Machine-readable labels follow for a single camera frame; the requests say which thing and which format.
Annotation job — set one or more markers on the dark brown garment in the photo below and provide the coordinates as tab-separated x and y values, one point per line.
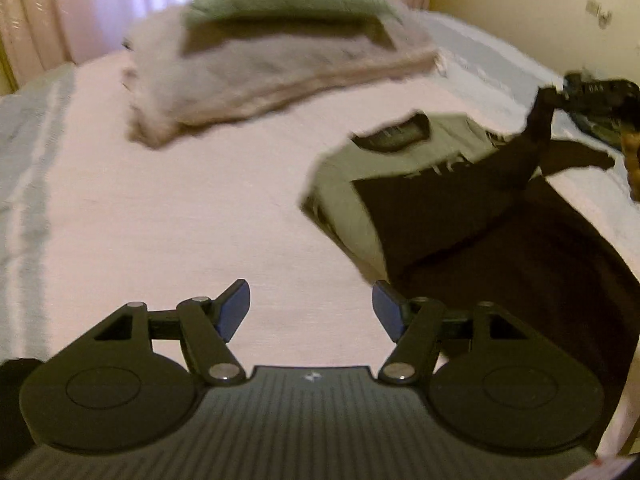
500	240

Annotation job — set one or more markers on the grey and pink bedspread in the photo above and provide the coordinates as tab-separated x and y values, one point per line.
150	220

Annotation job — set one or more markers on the grey knit sweater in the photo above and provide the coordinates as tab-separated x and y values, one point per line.
340	180

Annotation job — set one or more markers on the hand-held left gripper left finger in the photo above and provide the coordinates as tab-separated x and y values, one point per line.
235	310

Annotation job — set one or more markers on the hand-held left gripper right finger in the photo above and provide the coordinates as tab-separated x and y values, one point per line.
387	310

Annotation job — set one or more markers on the pink patterned curtain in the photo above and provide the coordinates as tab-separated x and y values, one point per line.
25	15

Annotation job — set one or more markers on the folded beige blanket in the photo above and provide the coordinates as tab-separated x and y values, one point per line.
260	70

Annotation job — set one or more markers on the white wall outlet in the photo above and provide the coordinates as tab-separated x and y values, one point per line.
599	12

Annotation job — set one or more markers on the white sheer curtain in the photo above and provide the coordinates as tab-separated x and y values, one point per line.
125	0

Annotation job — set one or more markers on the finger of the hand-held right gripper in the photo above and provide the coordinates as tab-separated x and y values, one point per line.
554	96

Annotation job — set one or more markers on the person's right hand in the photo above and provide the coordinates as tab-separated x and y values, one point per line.
634	160

